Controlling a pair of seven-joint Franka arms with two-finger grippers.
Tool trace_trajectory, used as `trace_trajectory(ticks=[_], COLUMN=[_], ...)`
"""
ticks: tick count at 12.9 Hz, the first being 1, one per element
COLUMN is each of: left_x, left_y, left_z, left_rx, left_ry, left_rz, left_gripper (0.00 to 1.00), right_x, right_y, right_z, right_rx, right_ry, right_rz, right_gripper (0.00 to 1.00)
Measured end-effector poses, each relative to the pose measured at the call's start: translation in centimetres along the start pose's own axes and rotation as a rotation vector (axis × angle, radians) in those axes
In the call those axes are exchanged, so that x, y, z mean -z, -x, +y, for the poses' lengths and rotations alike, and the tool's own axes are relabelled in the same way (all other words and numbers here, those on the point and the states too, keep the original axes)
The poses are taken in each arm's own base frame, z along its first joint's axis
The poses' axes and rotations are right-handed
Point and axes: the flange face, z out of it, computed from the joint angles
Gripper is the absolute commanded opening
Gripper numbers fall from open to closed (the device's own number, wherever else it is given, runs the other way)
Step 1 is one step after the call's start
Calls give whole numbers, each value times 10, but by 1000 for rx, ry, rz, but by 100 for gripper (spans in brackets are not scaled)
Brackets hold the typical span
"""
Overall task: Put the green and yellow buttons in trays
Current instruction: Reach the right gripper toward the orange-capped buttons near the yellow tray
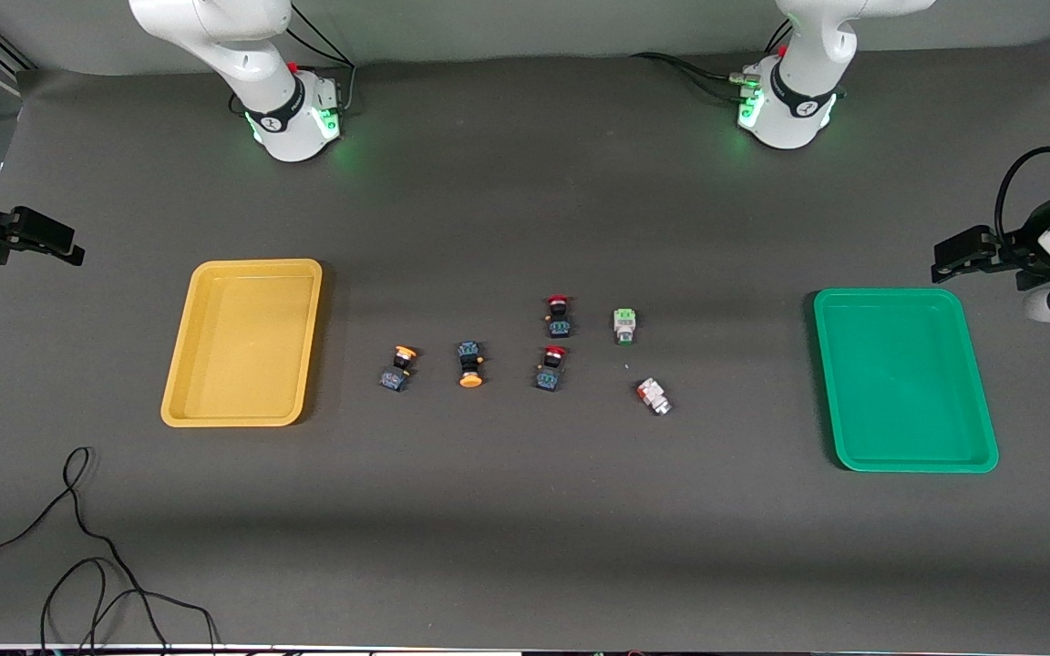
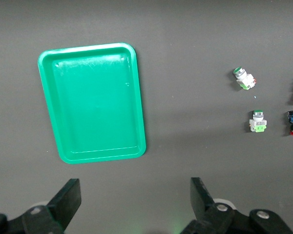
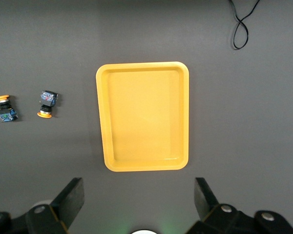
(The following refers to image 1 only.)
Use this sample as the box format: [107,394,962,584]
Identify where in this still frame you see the yellow plastic tray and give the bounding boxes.
[160,259,324,427]

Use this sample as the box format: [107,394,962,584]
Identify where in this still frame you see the green plastic tray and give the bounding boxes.
[813,288,1000,473]

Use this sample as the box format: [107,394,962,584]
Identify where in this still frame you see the small-capped yellow push button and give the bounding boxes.
[379,344,419,393]

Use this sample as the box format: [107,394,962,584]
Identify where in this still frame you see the white button with orange mark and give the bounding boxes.
[636,377,674,417]

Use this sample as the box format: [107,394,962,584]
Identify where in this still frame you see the loose thin black cable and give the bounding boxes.
[0,446,221,656]

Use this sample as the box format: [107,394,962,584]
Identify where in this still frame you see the red push button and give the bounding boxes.
[534,345,569,393]
[543,294,575,339]

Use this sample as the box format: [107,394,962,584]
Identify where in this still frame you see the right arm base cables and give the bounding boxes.
[283,5,357,115]

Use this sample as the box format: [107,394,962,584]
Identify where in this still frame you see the wide-capped yellow push button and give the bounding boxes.
[457,341,487,389]

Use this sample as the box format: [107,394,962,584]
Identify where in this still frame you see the dark grey table mat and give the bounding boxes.
[0,36,1050,652]

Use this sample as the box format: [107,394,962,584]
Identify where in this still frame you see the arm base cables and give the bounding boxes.
[283,5,357,115]
[630,18,795,101]

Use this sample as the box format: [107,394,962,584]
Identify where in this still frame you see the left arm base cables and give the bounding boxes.
[630,18,795,101]

